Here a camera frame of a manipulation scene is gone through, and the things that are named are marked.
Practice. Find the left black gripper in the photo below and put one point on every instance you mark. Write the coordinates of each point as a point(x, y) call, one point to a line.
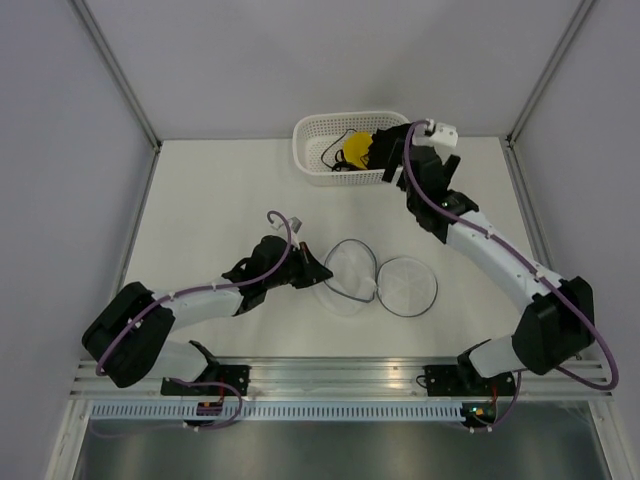
point(320, 272)

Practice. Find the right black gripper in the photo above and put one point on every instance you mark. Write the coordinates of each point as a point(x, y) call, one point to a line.
point(445, 174)

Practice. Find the black lace bra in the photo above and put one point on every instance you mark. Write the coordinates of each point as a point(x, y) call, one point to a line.
point(386, 148)

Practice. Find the yellow bra black trim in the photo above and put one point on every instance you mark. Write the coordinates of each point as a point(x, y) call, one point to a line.
point(348, 153)

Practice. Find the round white mesh laundry bag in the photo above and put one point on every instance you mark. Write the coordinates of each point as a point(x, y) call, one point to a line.
point(403, 285)

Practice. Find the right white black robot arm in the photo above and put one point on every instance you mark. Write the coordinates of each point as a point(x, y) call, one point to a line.
point(556, 315)

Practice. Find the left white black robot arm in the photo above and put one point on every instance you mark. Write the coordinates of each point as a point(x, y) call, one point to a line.
point(129, 340)

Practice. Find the white perforated plastic basket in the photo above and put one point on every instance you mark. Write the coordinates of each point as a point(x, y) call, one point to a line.
point(314, 133)

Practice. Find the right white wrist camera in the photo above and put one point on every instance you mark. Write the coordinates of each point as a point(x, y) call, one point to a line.
point(439, 134)

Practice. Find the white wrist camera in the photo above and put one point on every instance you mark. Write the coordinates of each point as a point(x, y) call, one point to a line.
point(295, 225)
point(439, 134)

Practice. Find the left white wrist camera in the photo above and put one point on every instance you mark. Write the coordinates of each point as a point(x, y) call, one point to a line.
point(295, 225)

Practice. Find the aluminium mounting rail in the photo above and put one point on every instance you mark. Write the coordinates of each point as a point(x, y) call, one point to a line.
point(350, 378)

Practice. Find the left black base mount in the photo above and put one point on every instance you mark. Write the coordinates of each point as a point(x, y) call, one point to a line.
point(234, 375)

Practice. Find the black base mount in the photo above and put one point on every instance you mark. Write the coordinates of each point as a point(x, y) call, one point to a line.
point(443, 381)
point(234, 375)

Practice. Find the white slotted cable duct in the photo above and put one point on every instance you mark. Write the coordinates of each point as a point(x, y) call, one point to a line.
point(280, 410)

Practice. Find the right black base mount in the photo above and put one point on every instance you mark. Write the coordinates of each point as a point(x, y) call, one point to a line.
point(443, 381)

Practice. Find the right aluminium frame post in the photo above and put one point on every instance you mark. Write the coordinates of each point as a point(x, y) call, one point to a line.
point(570, 33)

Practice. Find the aluminium frame post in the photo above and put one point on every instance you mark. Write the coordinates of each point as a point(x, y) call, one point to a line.
point(101, 44)
point(570, 33)

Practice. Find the left aluminium frame post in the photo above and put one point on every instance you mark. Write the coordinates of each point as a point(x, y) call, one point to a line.
point(101, 44)

